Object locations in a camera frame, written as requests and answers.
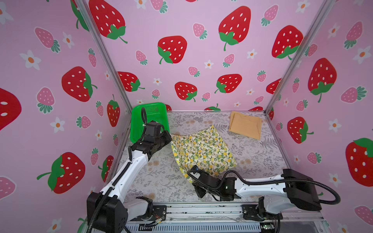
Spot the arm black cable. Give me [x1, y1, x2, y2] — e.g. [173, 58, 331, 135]
[186, 167, 342, 233]
[85, 107, 148, 233]

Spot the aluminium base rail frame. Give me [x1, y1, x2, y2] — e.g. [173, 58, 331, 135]
[78, 201, 330, 233]

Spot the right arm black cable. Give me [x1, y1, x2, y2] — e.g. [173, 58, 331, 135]
[186, 167, 342, 233]

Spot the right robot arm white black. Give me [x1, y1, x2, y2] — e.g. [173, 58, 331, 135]
[187, 166, 322, 215]

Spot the green plastic basket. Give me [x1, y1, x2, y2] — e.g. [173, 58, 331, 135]
[129, 102, 170, 144]

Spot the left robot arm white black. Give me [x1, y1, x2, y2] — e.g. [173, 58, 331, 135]
[86, 121, 172, 233]

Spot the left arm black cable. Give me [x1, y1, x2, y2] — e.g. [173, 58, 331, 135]
[85, 107, 148, 233]

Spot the tan yellow skirt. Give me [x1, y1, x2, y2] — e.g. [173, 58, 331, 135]
[229, 111, 262, 140]

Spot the lemon print skirt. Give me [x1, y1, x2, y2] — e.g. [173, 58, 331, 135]
[171, 125, 237, 183]

